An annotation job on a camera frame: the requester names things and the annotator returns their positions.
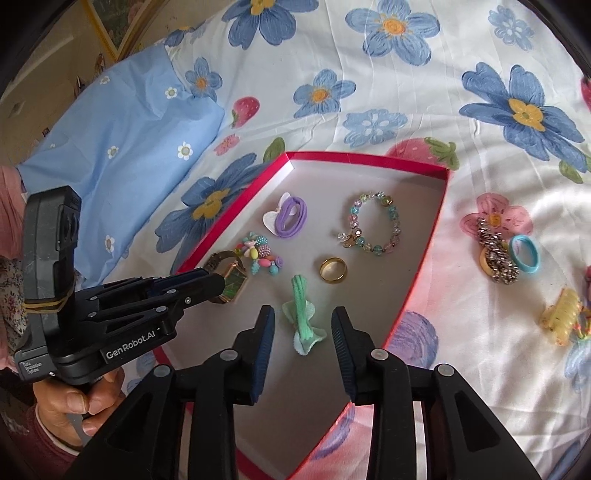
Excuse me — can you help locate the gold wrist watch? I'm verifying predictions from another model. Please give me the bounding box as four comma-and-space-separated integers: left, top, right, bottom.
204, 250, 249, 304

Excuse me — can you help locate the green hair tie bow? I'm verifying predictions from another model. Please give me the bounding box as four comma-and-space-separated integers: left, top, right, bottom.
281, 275, 328, 356

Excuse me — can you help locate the light blue hair tie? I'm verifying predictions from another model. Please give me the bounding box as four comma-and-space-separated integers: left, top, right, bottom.
508, 234, 541, 275

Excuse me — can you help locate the yellow hair claw clip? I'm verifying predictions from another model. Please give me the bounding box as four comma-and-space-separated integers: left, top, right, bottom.
541, 287, 583, 346

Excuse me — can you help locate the pink hair clip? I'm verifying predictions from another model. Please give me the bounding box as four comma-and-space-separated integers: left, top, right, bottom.
584, 265, 591, 301

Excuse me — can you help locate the person's left hand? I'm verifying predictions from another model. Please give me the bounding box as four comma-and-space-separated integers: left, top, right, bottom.
33, 368, 125, 449

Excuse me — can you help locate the red shallow tray box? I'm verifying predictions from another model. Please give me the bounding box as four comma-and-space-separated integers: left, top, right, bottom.
161, 152, 451, 479

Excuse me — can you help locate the light blue pillow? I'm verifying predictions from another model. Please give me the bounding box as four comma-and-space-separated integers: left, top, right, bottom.
17, 45, 224, 287

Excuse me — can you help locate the white floral bed sheet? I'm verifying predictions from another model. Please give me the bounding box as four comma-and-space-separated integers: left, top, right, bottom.
115, 1, 590, 479

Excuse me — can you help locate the colorful bead charm bracelet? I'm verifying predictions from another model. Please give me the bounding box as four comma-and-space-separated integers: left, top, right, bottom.
233, 231, 285, 277

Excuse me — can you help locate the gold ring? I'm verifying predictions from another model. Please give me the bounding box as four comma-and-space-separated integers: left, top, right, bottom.
318, 256, 349, 285

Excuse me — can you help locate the purple hair tie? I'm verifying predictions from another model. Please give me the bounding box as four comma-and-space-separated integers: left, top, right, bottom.
273, 195, 309, 239

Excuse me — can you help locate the pastel beaded bracelet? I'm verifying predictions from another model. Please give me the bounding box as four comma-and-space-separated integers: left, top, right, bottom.
337, 191, 402, 256

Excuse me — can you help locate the yellow ring under chain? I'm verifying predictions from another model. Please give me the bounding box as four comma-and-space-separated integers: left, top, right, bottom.
479, 247, 498, 280

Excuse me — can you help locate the silver chain bracelet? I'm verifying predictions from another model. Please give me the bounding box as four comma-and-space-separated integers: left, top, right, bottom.
475, 217, 521, 285

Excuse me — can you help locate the framed picture on wall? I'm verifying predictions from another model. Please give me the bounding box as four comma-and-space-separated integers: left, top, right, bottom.
81, 0, 167, 62

